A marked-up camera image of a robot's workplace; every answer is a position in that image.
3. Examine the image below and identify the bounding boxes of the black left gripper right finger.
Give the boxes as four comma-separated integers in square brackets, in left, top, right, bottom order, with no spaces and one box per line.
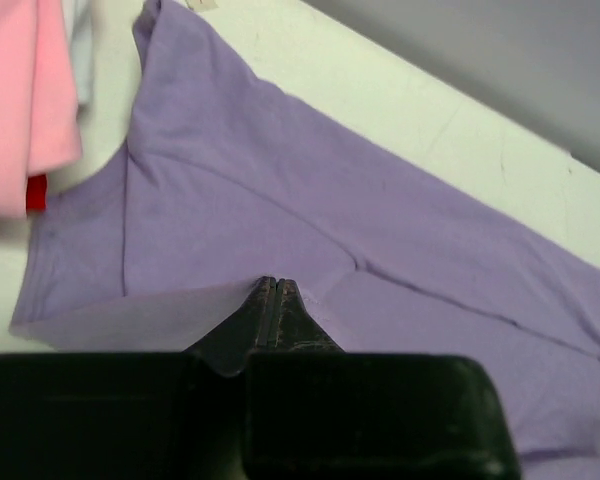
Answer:
[242,279,522,479]

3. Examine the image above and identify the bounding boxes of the pink folded t-shirt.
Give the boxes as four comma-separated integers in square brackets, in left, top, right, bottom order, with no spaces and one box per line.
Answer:
[0,1,82,217]

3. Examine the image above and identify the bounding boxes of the white folded t-shirt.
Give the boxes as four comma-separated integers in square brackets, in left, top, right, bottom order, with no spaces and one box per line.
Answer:
[62,0,94,106]

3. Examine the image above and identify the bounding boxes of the purple t-shirt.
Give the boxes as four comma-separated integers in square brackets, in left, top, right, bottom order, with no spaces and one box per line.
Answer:
[10,1,600,479]

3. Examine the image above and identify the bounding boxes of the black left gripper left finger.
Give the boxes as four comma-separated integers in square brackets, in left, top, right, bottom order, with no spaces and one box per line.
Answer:
[0,277,275,479]

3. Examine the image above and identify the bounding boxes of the red folded t-shirt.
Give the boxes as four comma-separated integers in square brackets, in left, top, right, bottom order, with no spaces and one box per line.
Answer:
[26,174,48,212]

